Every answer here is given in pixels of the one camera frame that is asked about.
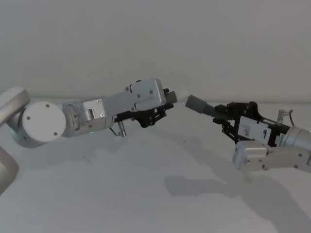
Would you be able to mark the white table cloth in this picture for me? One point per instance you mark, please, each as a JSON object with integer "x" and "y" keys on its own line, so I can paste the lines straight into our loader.
{"x": 126, "y": 189}

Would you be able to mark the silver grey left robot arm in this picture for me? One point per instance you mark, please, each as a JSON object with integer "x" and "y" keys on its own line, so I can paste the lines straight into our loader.
{"x": 43, "y": 121}

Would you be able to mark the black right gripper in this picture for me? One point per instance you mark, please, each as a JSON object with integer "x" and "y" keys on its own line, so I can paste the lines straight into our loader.
{"x": 257, "y": 129}

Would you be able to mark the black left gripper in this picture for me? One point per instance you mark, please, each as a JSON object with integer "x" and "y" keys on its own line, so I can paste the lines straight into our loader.
{"x": 125, "y": 117}

